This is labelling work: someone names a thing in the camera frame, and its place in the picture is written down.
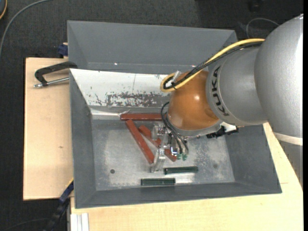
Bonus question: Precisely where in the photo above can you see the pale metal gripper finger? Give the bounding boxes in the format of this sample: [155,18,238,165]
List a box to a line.
[150,148,167,173]
[152,125,168,151]

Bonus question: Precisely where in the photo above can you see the red-brown flat block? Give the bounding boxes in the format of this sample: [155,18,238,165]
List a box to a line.
[120,113,165,122]
[125,119,155,165]
[138,125,178,163]

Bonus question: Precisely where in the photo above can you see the dark green flat block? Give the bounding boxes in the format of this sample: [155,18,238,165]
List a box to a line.
[141,178,176,186]
[164,166,199,176]

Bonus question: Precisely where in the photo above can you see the grey metal bin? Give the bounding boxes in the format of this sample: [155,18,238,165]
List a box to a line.
[66,20,282,209]

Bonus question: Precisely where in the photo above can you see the pale wood flat board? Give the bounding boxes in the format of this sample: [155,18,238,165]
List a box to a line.
[23,57,74,201]

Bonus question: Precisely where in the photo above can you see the black cylinder on white bracket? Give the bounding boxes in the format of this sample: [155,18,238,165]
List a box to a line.
[205,122,239,139]

